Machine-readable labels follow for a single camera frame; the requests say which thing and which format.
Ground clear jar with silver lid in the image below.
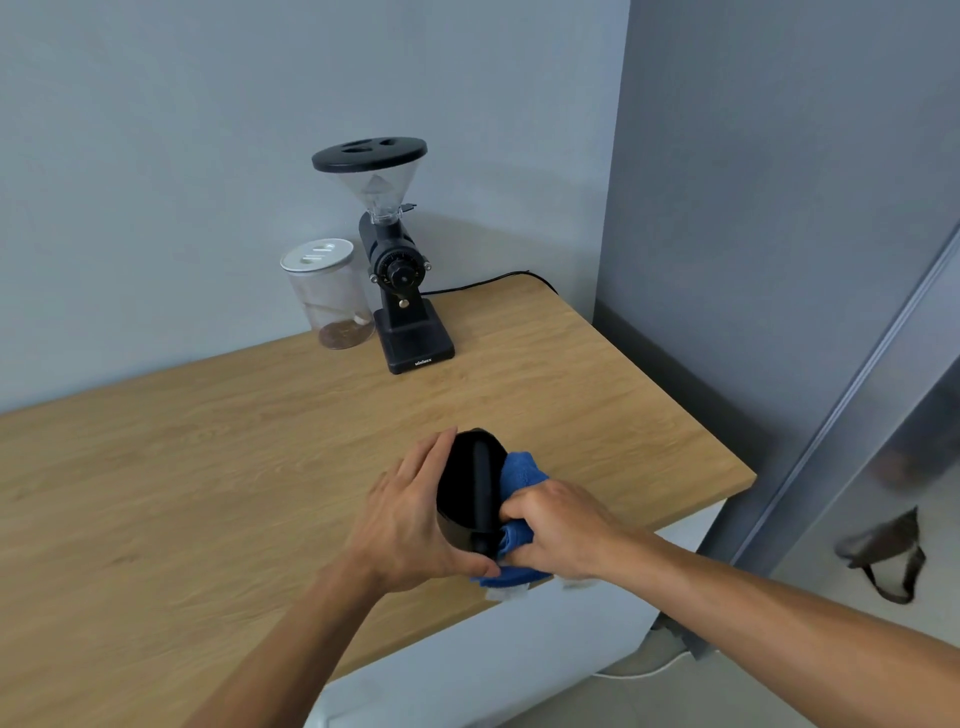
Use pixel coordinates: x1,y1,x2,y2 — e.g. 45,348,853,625
279,238,376,352

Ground black cup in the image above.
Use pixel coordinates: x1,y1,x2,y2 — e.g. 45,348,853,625
435,428,510,561

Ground white cable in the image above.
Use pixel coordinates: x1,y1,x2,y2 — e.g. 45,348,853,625
591,649,693,681

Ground black coffee grinder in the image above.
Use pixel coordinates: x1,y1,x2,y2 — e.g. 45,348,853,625
312,137,456,376

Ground person's left forearm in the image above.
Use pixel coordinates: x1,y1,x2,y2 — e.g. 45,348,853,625
182,556,393,728

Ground metal framed glass door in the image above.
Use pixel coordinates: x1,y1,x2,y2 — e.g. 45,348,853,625
731,225,960,639

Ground blue cloth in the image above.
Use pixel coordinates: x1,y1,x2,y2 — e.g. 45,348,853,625
470,450,555,589

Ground person's left hand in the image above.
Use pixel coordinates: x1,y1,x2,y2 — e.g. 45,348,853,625
341,427,502,598

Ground person's right hand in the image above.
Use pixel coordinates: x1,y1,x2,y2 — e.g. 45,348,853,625
497,478,640,583

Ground person's right forearm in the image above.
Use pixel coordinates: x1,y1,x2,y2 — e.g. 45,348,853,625
611,526,960,728

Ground white table base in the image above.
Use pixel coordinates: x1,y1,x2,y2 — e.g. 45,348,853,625
303,501,727,728

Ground black power cable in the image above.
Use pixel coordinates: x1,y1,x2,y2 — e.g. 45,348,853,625
419,270,561,298

